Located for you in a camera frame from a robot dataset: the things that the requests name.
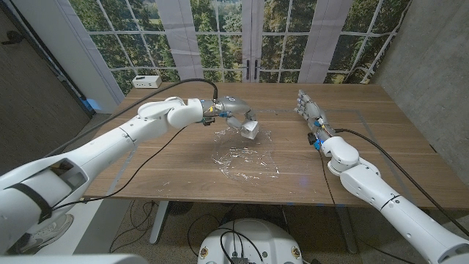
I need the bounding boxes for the white table leg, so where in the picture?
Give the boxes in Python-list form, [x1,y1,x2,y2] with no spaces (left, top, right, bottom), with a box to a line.
[149,200,170,246]

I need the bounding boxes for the dark brown door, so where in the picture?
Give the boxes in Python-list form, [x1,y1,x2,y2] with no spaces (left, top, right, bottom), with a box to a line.
[0,7,92,177]

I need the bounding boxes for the black floor cable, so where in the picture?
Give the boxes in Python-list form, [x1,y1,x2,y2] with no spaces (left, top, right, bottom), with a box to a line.
[186,213,235,254]
[109,199,166,257]

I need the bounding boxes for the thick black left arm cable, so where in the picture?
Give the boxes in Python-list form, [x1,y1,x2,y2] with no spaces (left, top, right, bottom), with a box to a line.
[45,78,219,157]

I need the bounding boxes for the printed window backdrop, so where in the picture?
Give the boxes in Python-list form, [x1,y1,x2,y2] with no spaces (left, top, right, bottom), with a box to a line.
[67,0,411,97]

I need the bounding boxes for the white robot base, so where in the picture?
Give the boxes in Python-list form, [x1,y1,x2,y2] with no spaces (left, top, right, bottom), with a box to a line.
[196,218,304,264]

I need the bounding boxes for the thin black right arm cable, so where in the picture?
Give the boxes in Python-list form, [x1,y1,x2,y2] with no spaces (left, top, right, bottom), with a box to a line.
[318,150,417,264]

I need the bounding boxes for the clear plastic wrap sheet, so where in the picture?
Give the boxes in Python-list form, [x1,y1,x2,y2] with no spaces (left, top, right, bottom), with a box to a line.
[211,126,281,183]

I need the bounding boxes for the grey table leg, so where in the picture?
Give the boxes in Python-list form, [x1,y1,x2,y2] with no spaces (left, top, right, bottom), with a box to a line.
[335,207,359,254]

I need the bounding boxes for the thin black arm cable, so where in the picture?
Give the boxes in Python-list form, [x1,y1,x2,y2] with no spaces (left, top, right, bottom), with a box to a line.
[51,126,188,212]
[318,150,417,264]

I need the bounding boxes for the light blue floor object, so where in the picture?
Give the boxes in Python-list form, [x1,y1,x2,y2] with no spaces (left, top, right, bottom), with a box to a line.
[82,98,103,113]

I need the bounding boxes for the black round floor item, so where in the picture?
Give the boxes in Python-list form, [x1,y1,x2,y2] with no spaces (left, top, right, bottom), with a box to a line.
[167,201,195,216]

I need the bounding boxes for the black torso cable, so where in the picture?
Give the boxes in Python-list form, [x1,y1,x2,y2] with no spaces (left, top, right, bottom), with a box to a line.
[218,229,265,264]

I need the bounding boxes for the black door handle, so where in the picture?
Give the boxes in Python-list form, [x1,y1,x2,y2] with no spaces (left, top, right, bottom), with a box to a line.
[1,30,23,46]

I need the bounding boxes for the white sneaker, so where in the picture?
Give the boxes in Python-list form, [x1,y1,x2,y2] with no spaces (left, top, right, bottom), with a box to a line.
[7,213,74,255]

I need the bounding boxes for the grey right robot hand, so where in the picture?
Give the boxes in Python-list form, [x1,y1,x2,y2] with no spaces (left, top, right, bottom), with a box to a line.
[293,89,329,135]

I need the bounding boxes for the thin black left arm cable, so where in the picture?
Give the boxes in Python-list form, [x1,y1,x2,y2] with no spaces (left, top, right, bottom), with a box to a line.
[51,126,188,212]

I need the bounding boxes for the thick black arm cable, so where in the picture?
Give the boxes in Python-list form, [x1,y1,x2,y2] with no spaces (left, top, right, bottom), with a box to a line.
[45,78,219,157]
[335,128,469,238]

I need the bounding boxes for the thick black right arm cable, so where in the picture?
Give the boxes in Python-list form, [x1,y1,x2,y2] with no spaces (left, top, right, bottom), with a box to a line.
[335,128,469,238]

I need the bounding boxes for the white power strip box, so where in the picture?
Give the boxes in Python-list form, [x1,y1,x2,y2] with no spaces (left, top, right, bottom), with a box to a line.
[131,74,163,89]

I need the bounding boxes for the white cube block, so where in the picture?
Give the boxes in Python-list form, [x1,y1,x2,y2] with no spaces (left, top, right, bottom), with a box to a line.
[240,120,260,141]

